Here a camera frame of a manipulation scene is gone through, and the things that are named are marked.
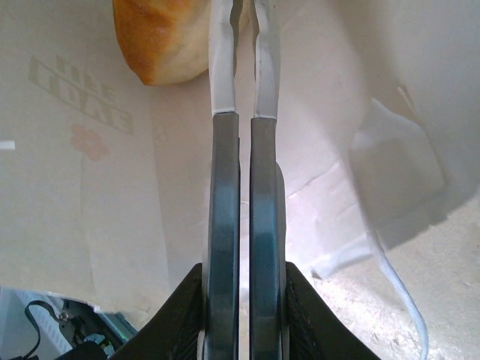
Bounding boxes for black camera cable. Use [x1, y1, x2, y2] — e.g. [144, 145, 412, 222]
[22, 298, 65, 359]

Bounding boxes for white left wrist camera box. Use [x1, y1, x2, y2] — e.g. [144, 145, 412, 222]
[20, 294, 76, 353]

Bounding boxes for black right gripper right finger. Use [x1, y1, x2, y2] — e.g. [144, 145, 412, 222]
[284, 260, 378, 360]

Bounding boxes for floral print paper bag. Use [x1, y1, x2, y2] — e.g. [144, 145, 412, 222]
[0, 0, 480, 360]

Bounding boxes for steel tongs with white tips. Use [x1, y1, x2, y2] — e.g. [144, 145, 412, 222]
[201, 0, 289, 360]

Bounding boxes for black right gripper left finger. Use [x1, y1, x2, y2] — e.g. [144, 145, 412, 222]
[112, 262, 206, 360]

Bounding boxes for pale golden round bun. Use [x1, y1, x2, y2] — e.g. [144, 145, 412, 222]
[111, 0, 251, 88]

